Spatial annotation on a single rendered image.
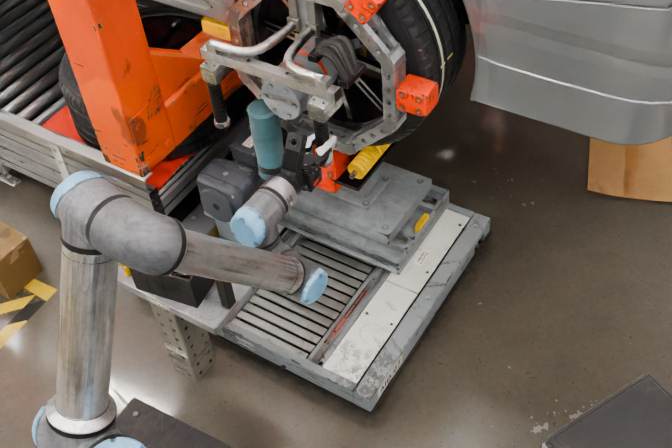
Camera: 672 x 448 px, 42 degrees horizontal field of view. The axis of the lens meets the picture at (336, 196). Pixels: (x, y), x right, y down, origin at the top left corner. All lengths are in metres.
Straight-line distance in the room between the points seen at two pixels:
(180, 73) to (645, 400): 1.60
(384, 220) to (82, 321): 1.29
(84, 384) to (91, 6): 0.96
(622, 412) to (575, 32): 0.94
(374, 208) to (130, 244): 1.39
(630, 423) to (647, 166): 1.36
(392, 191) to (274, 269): 1.08
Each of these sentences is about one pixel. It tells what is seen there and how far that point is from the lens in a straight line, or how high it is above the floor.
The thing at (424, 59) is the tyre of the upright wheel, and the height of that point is 0.93.
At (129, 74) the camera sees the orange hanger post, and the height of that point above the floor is 0.87.
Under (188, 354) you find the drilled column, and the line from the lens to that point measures 2.68.
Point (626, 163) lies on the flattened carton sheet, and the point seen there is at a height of 0.01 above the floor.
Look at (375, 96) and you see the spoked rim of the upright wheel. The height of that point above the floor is 0.74.
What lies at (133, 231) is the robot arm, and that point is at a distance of 1.61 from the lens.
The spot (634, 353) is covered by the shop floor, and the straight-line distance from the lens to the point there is 2.86.
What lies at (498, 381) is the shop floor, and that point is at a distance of 2.73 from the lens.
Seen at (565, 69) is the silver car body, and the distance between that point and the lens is 2.27.
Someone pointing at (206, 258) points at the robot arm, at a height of 1.02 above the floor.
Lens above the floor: 2.29
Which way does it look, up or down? 45 degrees down
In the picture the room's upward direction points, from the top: 6 degrees counter-clockwise
